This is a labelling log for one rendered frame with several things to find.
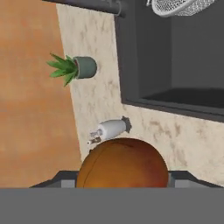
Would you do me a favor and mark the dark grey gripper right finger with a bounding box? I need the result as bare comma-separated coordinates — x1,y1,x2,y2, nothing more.
167,171,218,189

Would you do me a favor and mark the dark grey sink faucet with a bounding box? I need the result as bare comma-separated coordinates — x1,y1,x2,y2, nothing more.
41,0,127,18

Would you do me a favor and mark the orange peach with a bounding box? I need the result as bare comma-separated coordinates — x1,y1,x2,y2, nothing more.
75,137,170,189

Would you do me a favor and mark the green plant in grey pot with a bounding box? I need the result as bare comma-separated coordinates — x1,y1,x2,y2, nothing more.
45,52,98,88

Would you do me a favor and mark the dark grey sink basin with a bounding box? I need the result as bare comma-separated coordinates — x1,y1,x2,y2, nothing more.
114,0,224,123

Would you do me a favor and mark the white soap dispenser bottle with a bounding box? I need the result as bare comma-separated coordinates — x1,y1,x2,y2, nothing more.
87,115,132,145

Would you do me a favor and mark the white mesh colander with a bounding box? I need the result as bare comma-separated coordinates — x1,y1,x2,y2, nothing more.
146,0,219,18

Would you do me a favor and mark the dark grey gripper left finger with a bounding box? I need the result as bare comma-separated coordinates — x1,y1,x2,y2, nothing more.
30,171,81,189

